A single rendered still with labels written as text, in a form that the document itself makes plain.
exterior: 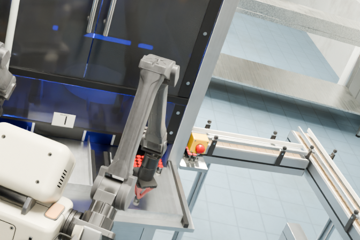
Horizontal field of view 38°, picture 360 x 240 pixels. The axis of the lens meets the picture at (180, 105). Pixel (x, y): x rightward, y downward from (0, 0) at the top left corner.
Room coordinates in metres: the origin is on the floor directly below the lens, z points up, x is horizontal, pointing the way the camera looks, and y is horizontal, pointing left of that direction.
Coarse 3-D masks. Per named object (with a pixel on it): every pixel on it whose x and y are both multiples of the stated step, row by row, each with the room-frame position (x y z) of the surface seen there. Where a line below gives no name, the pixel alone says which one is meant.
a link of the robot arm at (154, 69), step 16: (144, 64) 1.34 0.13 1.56; (160, 64) 1.35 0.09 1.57; (144, 80) 1.32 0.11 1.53; (160, 80) 1.33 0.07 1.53; (144, 96) 1.29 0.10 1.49; (144, 112) 1.27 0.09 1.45; (128, 128) 1.25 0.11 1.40; (144, 128) 1.28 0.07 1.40; (128, 144) 1.23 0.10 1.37; (112, 160) 1.21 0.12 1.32; (128, 160) 1.21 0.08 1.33; (128, 176) 1.19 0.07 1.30; (128, 192) 1.15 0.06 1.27
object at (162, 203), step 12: (168, 168) 1.90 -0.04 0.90; (156, 180) 1.81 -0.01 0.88; (168, 180) 1.84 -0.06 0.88; (156, 192) 1.73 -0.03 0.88; (168, 192) 1.76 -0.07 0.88; (132, 204) 1.61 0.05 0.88; (144, 204) 1.63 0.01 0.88; (156, 204) 1.66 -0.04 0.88; (168, 204) 1.68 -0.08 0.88; (180, 204) 1.66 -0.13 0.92; (132, 216) 1.54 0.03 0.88; (144, 216) 1.56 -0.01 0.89; (156, 216) 1.57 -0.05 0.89; (168, 216) 1.59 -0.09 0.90; (180, 216) 1.60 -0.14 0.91
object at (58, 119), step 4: (56, 112) 1.78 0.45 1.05; (56, 116) 1.78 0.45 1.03; (60, 116) 1.79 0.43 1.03; (64, 116) 1.80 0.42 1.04; (68, 116) 1.80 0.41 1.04; (72, 116) 1.81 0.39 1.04; (52, 120) 1.78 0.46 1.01; (56, 120) 1.79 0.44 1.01; (60, 120) 1.79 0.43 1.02; (64, 120) 1.80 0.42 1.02; (68, 120) 1.80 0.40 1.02; (72, 120) 1.81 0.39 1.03; (52, 124) 1.78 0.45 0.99; (56, 124) 1.79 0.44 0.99; (60, 124) 1.79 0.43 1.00; (68, 124) 1.80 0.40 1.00; (72, 124) 1.81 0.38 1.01
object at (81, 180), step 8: (48, 136) 1.86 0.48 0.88; (88, 136) 1.91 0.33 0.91; (64, 144) 1.84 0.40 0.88; (72, 144) 1.86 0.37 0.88; (80, 144) 1.88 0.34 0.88; (88, 144) 1.86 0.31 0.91; (72, 152) 1.80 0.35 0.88; (80, 152) 1.82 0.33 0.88; (88, 152) 1.82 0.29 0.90; (80, 160) 1.77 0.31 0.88; (88, 160) 1.77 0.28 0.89; (80, 168) 1.72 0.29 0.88; (88, 168) 1.73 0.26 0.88; (72, 176) 1.65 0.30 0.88; (80, 176) 1.67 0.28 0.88; (88, 176) 1.68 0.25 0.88; (72, 184) 1.57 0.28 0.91; (80, 184) 1.58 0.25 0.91; (88, 184) 1.64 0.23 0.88; (88, 192) 1.59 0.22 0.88
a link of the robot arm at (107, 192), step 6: (102, 180) 1.17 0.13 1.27; (108, 180) 1.18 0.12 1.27; (114, 180) 1.18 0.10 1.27; (120, 180) 1.20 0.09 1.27; (102, 186) 1.16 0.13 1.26; (108, 186) 1.16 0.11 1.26; (114, 186) 1.16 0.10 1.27; (120, 186) 1.17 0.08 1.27; (96, 192) 1.13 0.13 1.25; (102, 192) 1.14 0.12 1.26; (108, 192) 1.14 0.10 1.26; (114, 192) 1.15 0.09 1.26; (96, 198) 1.12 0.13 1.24; (102, 198) 1.12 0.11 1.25; (108, 198) 1.13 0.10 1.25; (114, 198) 1.13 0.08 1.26; (108, 204) 1.12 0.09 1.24; (114, 204) 1.14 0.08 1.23
